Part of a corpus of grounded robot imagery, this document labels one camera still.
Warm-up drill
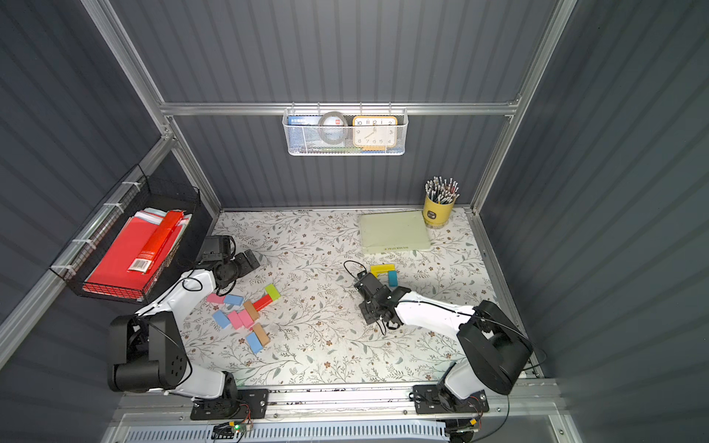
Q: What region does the teal block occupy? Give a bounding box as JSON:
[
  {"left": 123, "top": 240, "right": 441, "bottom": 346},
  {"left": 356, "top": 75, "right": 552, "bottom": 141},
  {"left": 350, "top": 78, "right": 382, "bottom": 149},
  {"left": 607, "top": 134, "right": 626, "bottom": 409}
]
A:
[{"left": 387, "top": 271, "right": 399, "bottom": 288}]

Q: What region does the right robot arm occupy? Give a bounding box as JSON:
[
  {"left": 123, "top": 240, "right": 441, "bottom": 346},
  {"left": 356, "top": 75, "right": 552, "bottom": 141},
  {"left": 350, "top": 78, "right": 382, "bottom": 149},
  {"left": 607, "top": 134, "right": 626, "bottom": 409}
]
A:
[{"left": 354, "top": 271, "right": 534, "bottom": 401}]

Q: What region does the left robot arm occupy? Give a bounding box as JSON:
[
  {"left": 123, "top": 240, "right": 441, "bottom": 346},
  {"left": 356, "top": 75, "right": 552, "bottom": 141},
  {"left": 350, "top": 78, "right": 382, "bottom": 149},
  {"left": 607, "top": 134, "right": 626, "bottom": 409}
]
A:
[{"left": 107, "top": 236, "right": 260, "bottom": 401}]

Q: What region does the pink block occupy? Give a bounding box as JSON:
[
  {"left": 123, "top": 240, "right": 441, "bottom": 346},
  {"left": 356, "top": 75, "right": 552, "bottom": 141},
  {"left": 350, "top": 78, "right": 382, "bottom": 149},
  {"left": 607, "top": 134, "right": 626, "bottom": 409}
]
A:
[
  {"left": 227, "top": 311, "right": 244, "bottom": 330},
  {"left": 238, "top": 309, "right": 255, "bottom": 329},
  {"left": 206, "top": 293, "right": 226, "bottom": 305}
]

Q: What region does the light blue block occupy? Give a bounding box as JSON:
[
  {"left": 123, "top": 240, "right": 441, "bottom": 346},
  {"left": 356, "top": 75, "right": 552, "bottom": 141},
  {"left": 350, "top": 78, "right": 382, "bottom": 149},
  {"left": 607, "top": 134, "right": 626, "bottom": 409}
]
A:
[
  {"left": 223, "top": 295, "right": 244, "bottom": 306},
  {"left": 212, "top": 310, "right": 231, "bottom": 330}
]

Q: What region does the red long box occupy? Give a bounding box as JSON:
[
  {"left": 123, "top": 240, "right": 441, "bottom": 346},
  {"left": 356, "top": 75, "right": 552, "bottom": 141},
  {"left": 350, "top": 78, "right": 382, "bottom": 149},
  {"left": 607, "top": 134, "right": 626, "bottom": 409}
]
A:
[{"left": 129, "top": 210, "right": 188, "bottom": 274}]

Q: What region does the green block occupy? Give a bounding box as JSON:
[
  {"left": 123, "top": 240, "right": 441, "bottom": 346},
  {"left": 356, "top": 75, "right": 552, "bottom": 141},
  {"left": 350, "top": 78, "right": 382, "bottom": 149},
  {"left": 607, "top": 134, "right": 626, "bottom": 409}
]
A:
[{"left": 264, "top": 284, "right": 281, "bottom": 302}]

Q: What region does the red block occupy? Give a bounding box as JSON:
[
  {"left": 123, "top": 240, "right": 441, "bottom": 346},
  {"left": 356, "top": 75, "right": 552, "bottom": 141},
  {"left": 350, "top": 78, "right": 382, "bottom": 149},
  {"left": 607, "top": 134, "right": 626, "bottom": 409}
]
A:
[{"left": 253, "top": 295, "right": 273, "bottom": 312}]

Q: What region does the tan block middle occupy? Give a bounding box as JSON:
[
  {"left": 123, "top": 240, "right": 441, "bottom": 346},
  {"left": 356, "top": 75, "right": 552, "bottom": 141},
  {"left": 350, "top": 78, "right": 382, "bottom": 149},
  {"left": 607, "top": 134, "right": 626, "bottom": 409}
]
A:
[{"left": 243, "top": 301, "right": 260, "bottom": 322}]

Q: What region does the tan block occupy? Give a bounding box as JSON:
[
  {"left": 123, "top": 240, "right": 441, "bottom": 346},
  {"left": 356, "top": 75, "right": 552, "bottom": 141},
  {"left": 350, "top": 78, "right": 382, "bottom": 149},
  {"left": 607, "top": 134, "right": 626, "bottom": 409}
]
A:
[
  {"left": 243, "top": 301, "right": 260, "bottom": 322},
  {"left": 252, "top": 323, "right": 271, "bottom": 347}
]

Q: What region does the pale green workspace book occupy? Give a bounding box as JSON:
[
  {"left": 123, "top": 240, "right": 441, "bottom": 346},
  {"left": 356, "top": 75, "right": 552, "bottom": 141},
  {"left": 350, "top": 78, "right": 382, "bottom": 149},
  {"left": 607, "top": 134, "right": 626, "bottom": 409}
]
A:
[{"left": 359, "top": 210, "right": 431, "bottom": 255}]

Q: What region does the red folder stack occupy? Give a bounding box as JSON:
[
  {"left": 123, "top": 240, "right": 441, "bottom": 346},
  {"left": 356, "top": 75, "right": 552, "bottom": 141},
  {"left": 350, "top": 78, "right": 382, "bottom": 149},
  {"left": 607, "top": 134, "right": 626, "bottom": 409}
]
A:
[{"left": 82, "top": 208, "right": 192, "bottom": 300}]

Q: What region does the tan block front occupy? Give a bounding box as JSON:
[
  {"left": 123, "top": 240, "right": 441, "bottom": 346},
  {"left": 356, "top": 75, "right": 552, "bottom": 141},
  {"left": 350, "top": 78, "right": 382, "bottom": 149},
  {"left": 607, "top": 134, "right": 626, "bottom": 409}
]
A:
[{"left": 252, "top": 323, "right": 271, "bottom": 347}]

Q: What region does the blue block front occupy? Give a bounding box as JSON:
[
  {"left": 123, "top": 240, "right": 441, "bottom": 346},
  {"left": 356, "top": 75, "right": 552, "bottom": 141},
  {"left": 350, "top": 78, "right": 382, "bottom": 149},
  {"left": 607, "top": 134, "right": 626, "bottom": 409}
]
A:
[{"left": 246, "top": 332, "right": 263, "bottom": 354}]

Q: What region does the yellow pen cup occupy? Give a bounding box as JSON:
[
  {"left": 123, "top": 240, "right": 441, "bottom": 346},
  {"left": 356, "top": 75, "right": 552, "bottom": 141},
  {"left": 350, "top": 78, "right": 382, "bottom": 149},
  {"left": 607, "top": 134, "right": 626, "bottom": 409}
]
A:
[{"left": 423, "top": 176, "right": 460, "bottom": 228}]

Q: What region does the grey tape roll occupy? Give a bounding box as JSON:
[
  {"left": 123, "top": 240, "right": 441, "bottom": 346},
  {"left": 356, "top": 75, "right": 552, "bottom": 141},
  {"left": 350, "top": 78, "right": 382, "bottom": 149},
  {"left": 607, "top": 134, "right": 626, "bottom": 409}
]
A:
[{"left": 318, "top": 111, "right": 348, "bottom": 146}]

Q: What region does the yellow square clock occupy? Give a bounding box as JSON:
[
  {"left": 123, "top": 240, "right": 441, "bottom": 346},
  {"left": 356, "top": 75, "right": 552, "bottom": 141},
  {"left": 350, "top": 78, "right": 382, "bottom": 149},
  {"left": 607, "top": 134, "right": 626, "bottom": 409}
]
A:
[{"left": 352, "top": 116, "right": 399, "bottom": 151}]

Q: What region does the green circuit board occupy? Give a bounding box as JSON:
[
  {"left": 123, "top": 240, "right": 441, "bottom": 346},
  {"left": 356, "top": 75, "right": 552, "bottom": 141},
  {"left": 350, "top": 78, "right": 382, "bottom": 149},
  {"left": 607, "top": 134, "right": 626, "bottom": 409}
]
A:
[{"left": 210, "top": 421, "right": 253, "bottom": 442}]

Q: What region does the black wire side basket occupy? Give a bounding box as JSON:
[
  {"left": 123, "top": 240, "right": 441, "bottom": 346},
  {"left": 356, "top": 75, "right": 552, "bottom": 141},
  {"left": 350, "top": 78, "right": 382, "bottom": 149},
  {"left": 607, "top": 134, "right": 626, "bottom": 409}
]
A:
[{"left": 50, "top": 176, "right": 212, "bottom": 305}]

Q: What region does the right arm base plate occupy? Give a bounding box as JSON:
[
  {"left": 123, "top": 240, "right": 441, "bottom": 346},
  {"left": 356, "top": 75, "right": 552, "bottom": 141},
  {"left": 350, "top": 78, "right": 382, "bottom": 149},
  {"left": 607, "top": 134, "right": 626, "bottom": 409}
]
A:
[{"left": 409, "top": 384, "right": 489, "bottom": 415}]

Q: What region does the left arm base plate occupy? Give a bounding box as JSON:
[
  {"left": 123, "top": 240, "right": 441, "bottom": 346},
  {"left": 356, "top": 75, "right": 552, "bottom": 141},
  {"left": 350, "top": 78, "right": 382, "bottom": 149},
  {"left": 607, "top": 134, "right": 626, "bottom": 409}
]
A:
[{"left": 190, "top": 389, "right": 269, "bottom": 421}]

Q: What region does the white wire wall basket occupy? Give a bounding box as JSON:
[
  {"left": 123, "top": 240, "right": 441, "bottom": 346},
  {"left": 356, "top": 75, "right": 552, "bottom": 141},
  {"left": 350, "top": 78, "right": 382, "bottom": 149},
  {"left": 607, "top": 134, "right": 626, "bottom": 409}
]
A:
[{"left": 282, "top": 106, "right": 409, "bottom": 157}]

